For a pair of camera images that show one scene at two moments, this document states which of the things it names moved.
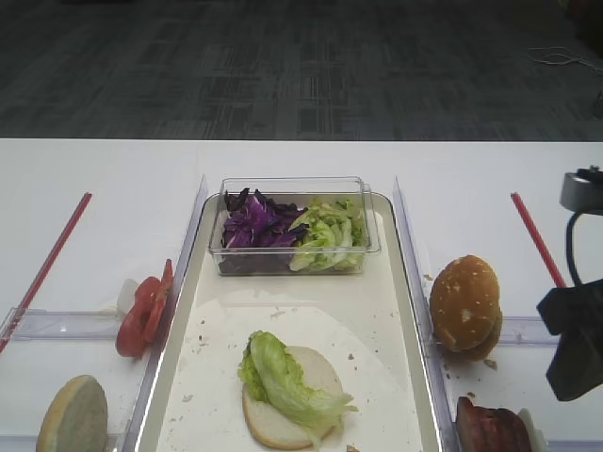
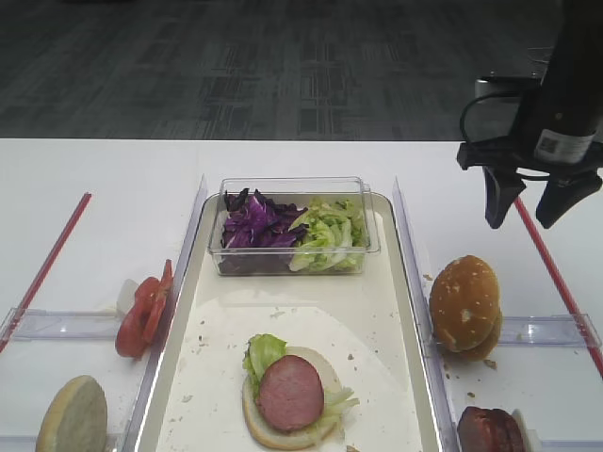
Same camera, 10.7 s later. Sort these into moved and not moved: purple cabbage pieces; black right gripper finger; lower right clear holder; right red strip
Moved: black right gripper finger
Not moved: purple cabbage pieces; right red strip; lower right clear holder
